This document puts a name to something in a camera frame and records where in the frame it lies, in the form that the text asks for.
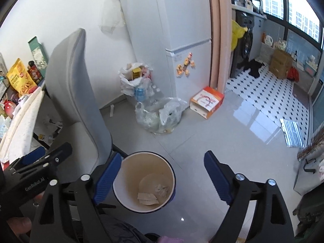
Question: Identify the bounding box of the yellow snack bag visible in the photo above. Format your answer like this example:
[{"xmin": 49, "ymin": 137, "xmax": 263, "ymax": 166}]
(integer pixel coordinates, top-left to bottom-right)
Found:
[{"xmin": 6, "ymin": 58, "xmax": 38, "ymax": 98}]

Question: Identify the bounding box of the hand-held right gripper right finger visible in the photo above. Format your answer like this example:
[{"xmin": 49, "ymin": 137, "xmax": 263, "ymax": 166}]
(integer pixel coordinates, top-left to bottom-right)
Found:
[{"xmin": 204, "ymin": 150, "xmax": 295, "ymax": 243}]

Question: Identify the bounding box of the white speckled table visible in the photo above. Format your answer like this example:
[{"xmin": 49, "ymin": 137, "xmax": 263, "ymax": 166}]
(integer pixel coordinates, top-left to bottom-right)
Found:
[{"xmin": 0, "ymin": 86, "xmax": 46, "ymax": 162}]

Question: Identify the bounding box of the red round packet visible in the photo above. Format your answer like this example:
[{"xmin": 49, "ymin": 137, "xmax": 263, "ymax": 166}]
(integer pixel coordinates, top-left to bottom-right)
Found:
[{"xmin": 3, "ymin": 101, "xmax": 16, "ymax": 118}]

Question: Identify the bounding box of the dark patterned clothing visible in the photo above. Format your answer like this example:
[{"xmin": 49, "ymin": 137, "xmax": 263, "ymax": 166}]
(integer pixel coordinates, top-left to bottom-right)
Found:
[{"xmin": 71, "ymin": 219, "xmax": 162, "ymax": 243}]

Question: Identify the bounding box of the pack of water bottles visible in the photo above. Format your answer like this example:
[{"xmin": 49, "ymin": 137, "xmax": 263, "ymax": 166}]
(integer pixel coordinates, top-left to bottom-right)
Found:
[{"xmin": 134, "ymin": 81, "xmax": 162, "ymax": 104}]

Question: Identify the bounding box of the patterned cloth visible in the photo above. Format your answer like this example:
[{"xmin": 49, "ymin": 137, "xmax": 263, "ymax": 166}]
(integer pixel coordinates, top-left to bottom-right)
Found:
[{"xmin": 297, "ymin": 134, "xmax": 324, "ymax": 161}]

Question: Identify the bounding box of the dark green bag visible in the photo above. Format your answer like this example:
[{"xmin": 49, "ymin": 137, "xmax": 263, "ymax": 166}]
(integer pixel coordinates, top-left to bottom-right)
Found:
[{"xmin": 294, "ymin": 190, "xmax": 324, "ymax": 243}]

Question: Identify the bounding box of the red bag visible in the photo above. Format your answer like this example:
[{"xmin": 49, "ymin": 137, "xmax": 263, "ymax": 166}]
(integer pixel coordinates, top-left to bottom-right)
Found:
[{"xmin": 287, "ymin": 66, "xmax": 299, "ymax": 82}]

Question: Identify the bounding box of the hanging clear mesh bag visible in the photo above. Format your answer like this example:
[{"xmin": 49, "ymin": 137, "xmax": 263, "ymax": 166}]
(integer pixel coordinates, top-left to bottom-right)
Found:
[{"xmin": 99, "ymin": 0, "xmax": 126, "ymax": 34}]

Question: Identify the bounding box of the silver foil mat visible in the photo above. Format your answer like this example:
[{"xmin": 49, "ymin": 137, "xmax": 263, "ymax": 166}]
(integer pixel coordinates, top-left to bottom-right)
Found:
[{"xmin": 280, "ymin": 118, "xmax": 305, "ymax": 148}]

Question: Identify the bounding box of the pink cloth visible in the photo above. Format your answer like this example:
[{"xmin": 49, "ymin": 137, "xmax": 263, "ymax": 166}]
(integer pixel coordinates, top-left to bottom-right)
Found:
[{"xmin": 158, "ymin": 235, "xmax": 186, "ymax": 243}]

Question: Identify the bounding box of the cluster of orange fridge magnets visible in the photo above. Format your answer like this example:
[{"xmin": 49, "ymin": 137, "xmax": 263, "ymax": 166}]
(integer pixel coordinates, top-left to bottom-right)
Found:
[{"xmin": 176, "ymin": 53, "xmax": 196, "ymax": 78}]

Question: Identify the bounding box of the black cloth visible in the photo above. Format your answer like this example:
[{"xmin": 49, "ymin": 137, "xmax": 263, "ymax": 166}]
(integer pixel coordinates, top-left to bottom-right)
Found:
[{"xmin": 243, "ymin": 59, "xmax": 264, "ymax": 78}]

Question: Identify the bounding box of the pink door frame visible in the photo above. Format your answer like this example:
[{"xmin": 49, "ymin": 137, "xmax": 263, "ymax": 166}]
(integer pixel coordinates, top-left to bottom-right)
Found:
[{"xmin": 208, "ymin": 0, "xmax": 232, "ymax": 94}]

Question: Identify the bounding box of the orange and white cardboard box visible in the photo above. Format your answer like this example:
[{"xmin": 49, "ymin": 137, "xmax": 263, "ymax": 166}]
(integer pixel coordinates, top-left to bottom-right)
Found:
[{"xmin": 190, "ymin": 86, "xmax": 225, "ymax": 120}]

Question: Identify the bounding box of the yellow plastic bag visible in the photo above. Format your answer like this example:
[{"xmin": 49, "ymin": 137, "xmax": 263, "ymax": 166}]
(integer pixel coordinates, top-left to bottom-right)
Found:
[{"xmin": 231, "ymin": 20, "xmax": 248, "ymax": 51}]

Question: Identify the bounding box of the tall green box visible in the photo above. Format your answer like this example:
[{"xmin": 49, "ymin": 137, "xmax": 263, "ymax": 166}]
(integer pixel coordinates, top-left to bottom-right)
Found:
[{"xmin": 28, "ymin": 37, "xmax": 48, "ymax": 79}]

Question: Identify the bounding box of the white plastic bag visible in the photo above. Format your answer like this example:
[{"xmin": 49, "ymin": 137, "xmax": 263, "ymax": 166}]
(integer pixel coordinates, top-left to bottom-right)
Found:
[{"xmin": 118, "ymin": 62, "xmax": 153, "ymax": 97}]

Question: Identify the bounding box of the flat white paper sheet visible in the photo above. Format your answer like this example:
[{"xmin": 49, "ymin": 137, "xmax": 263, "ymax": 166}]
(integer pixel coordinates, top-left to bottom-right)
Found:
[{"xmin": 137, "ymin": 192, "xmax": 159, "ymax": 206}]

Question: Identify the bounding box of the brown cardboard box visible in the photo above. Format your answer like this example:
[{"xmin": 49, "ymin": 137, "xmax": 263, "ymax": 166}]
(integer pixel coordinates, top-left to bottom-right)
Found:
[{"xmin": 269, "ymin": 49, "xmax": 294, "ymax": 79}]

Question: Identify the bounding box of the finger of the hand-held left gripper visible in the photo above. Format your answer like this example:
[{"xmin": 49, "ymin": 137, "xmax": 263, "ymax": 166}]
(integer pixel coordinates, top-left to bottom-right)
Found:
[
  {"xmin": 4, "ymin": 148, "xmax": 46, "ymax": 172},
  {"xmin": 10, "ymin": 142, "xmax": 73, "ymax": 180}
]

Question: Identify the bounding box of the teal storage box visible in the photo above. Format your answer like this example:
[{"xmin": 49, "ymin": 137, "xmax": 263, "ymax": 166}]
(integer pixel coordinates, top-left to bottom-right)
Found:
[{"xmin": 304, "ymin": 56, "xmax": 318, "ymax": 76}]

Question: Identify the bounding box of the grey door mat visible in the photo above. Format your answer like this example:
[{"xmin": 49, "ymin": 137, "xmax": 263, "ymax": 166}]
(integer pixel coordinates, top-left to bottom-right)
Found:
[{"xmin": 291, "ymin": 83, "xmax": 310, "ymax": 109}]

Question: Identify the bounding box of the clear plastic bag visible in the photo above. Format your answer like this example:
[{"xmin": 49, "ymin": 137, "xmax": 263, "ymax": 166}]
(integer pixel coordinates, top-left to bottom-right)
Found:
[{"xmin": 135, "ymin": 97, "xmax": 188, "ymax": 134}]

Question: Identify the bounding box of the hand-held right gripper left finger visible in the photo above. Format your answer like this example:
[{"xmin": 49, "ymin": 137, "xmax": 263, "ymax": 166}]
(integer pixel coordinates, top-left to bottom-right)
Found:
[{"xmin": 30, "ymin": 152, "xmax": 123, "ymax": 243}]

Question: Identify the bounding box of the white bin with blue rim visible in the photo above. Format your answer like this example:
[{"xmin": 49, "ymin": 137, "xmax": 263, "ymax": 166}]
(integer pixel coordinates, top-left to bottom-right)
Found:
[{"xmin": 112, "ymin": 151, "xmax": 176, "ymax": 213}]

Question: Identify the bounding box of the crumpled grey tissue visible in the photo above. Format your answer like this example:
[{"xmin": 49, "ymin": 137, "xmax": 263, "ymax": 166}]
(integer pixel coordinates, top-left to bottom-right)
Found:
[{"xmin": 153, "ymin": 183, "xmax": 171, "ymax": 198}]

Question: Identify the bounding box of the person's left hand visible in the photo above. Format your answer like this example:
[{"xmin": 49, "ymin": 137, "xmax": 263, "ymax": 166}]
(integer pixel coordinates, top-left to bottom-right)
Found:
[{"xmin": 7, "ymin": 216, "xmax": 32, "ymax": 236}]

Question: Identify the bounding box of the black washing machine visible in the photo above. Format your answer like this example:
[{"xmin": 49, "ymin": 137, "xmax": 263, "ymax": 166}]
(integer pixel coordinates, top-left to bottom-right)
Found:
[{"xmin": 229, "ymin": 11, "xmax": 255, "ymax": 79}]

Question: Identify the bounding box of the grey chair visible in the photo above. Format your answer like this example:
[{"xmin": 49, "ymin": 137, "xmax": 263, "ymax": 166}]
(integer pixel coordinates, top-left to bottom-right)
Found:
[{"xmin": 42, "ymin": 28, "xmax": 128, "ymax": 185}]

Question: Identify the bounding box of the window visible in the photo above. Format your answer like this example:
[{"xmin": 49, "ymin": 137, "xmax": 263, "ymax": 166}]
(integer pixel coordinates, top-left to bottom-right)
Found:
[{"xmin": 263, "ymin": 0, "xmax": 324, "ymax": 51}]

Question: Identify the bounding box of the white refrigerator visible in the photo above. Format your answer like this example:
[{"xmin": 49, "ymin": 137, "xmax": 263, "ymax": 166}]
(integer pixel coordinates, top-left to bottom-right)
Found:
[{"xmin": 118, "ymin": 0, "xmax": 212, "ymax": 112}]

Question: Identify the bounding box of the red jar with black lid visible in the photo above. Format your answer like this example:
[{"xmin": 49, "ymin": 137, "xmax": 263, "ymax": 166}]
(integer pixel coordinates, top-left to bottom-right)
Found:
[{"xmin": 27, "ymin": 61, "xmax": 43, "ymax": 84}]

